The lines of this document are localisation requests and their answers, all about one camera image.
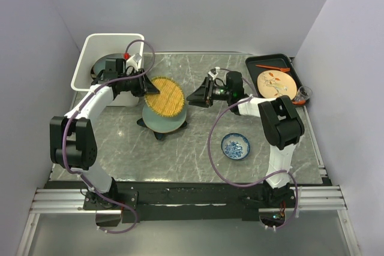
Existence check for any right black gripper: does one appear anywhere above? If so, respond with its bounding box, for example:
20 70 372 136
187 77 232 109

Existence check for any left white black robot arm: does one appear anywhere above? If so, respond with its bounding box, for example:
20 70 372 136
49 53 160 209

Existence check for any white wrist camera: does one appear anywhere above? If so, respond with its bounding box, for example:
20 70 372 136
208 67 221 80
123 53 142 70

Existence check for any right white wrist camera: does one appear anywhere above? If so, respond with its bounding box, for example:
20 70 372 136
208 67 221 80

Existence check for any woven bamboo plate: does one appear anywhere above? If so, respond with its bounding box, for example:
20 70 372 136
145 76 185 118

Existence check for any blue white porcelain bowl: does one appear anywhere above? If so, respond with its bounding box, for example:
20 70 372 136
221 133 251 161

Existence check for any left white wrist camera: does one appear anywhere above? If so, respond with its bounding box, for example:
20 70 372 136
123 53 142 70

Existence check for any white plastic bin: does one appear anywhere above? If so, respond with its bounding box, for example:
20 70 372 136
71 33 144 97

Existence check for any black rectangular tray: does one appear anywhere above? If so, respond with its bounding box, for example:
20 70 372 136
245 53 309 107

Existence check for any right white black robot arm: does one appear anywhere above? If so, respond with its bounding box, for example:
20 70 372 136
187 67 305 207

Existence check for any beige leaf pattern plate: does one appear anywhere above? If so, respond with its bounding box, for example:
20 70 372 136
256 70 298 100

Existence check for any orange plastic knife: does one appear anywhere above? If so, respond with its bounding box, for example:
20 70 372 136
255 65 290 73

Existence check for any aluminium rail frame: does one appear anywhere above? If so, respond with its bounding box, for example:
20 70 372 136
17 186 361 255

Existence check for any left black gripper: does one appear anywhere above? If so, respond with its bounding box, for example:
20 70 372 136
119 68 160 97

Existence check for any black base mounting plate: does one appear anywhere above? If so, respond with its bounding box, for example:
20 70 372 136
43 180 298 227

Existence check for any dark blue blossom plate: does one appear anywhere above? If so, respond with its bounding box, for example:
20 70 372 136
90 56 107 79

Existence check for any clear plastic cup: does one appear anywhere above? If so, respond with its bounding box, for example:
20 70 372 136
294 86 313 104

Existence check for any pale green plate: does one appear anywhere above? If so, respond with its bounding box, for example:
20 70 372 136
142 105 187 134

